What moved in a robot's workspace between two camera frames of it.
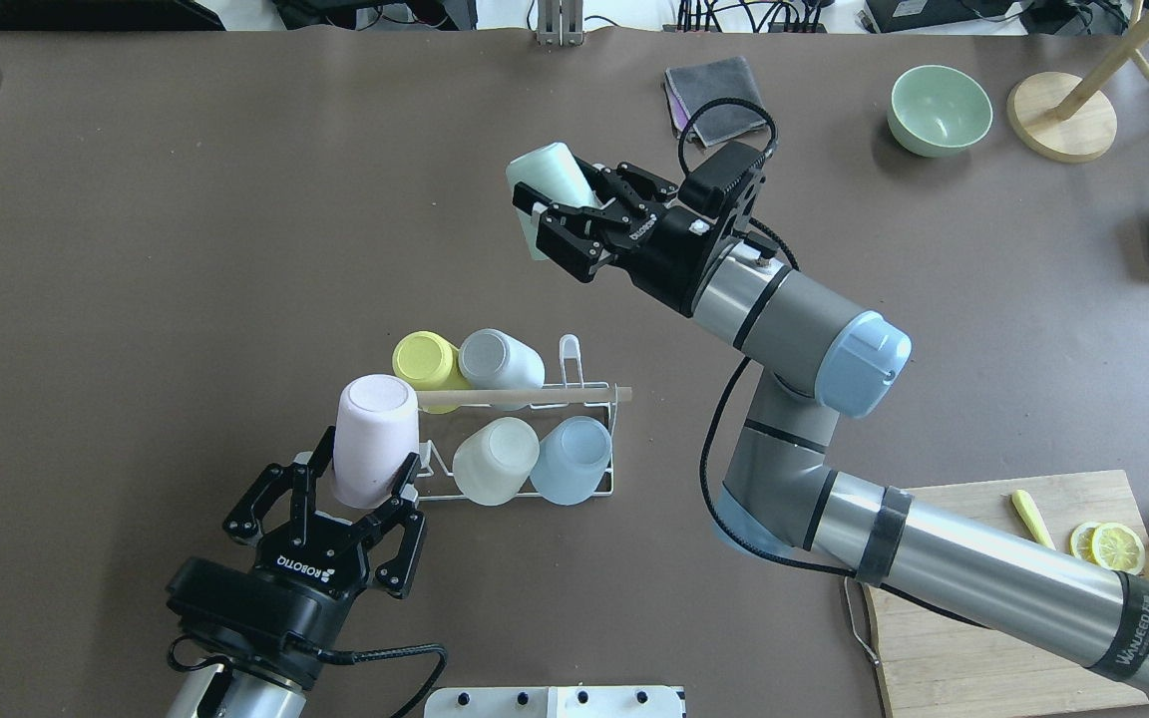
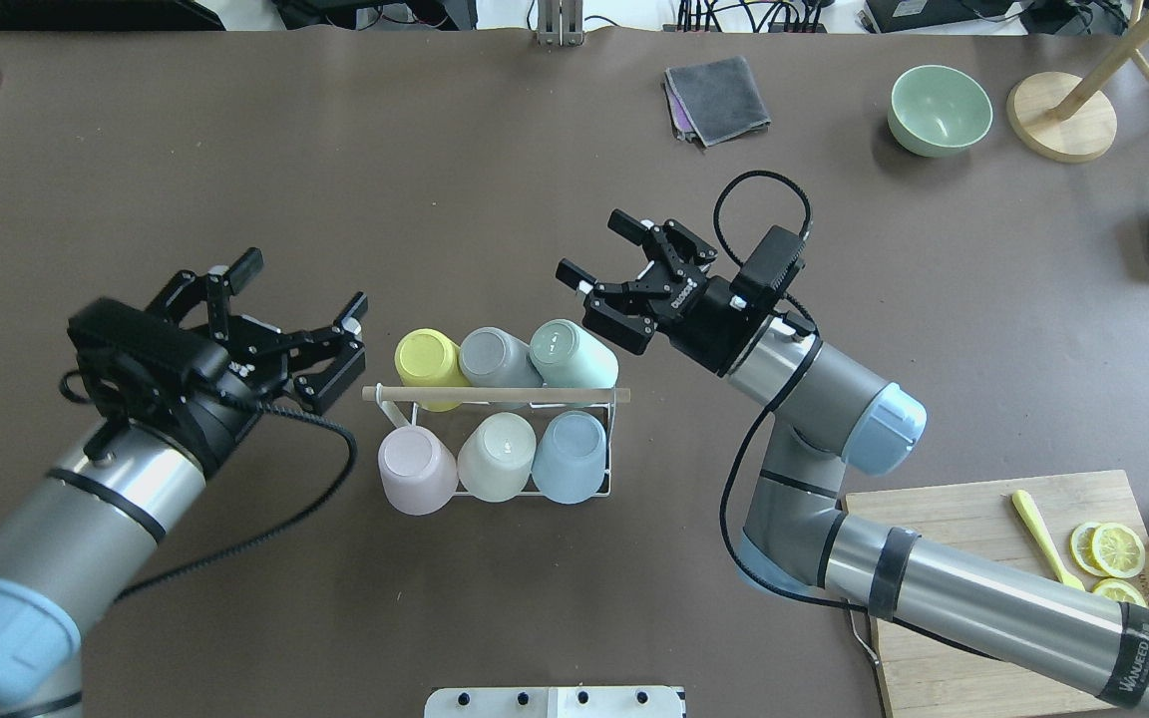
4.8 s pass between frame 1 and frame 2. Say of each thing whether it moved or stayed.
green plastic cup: moved
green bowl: stayed
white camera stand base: stayed
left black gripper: moved
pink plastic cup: moved
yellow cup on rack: stayed
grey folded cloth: stayed
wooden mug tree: stayed
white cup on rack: stayed
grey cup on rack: stayed
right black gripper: moved
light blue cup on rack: stayed
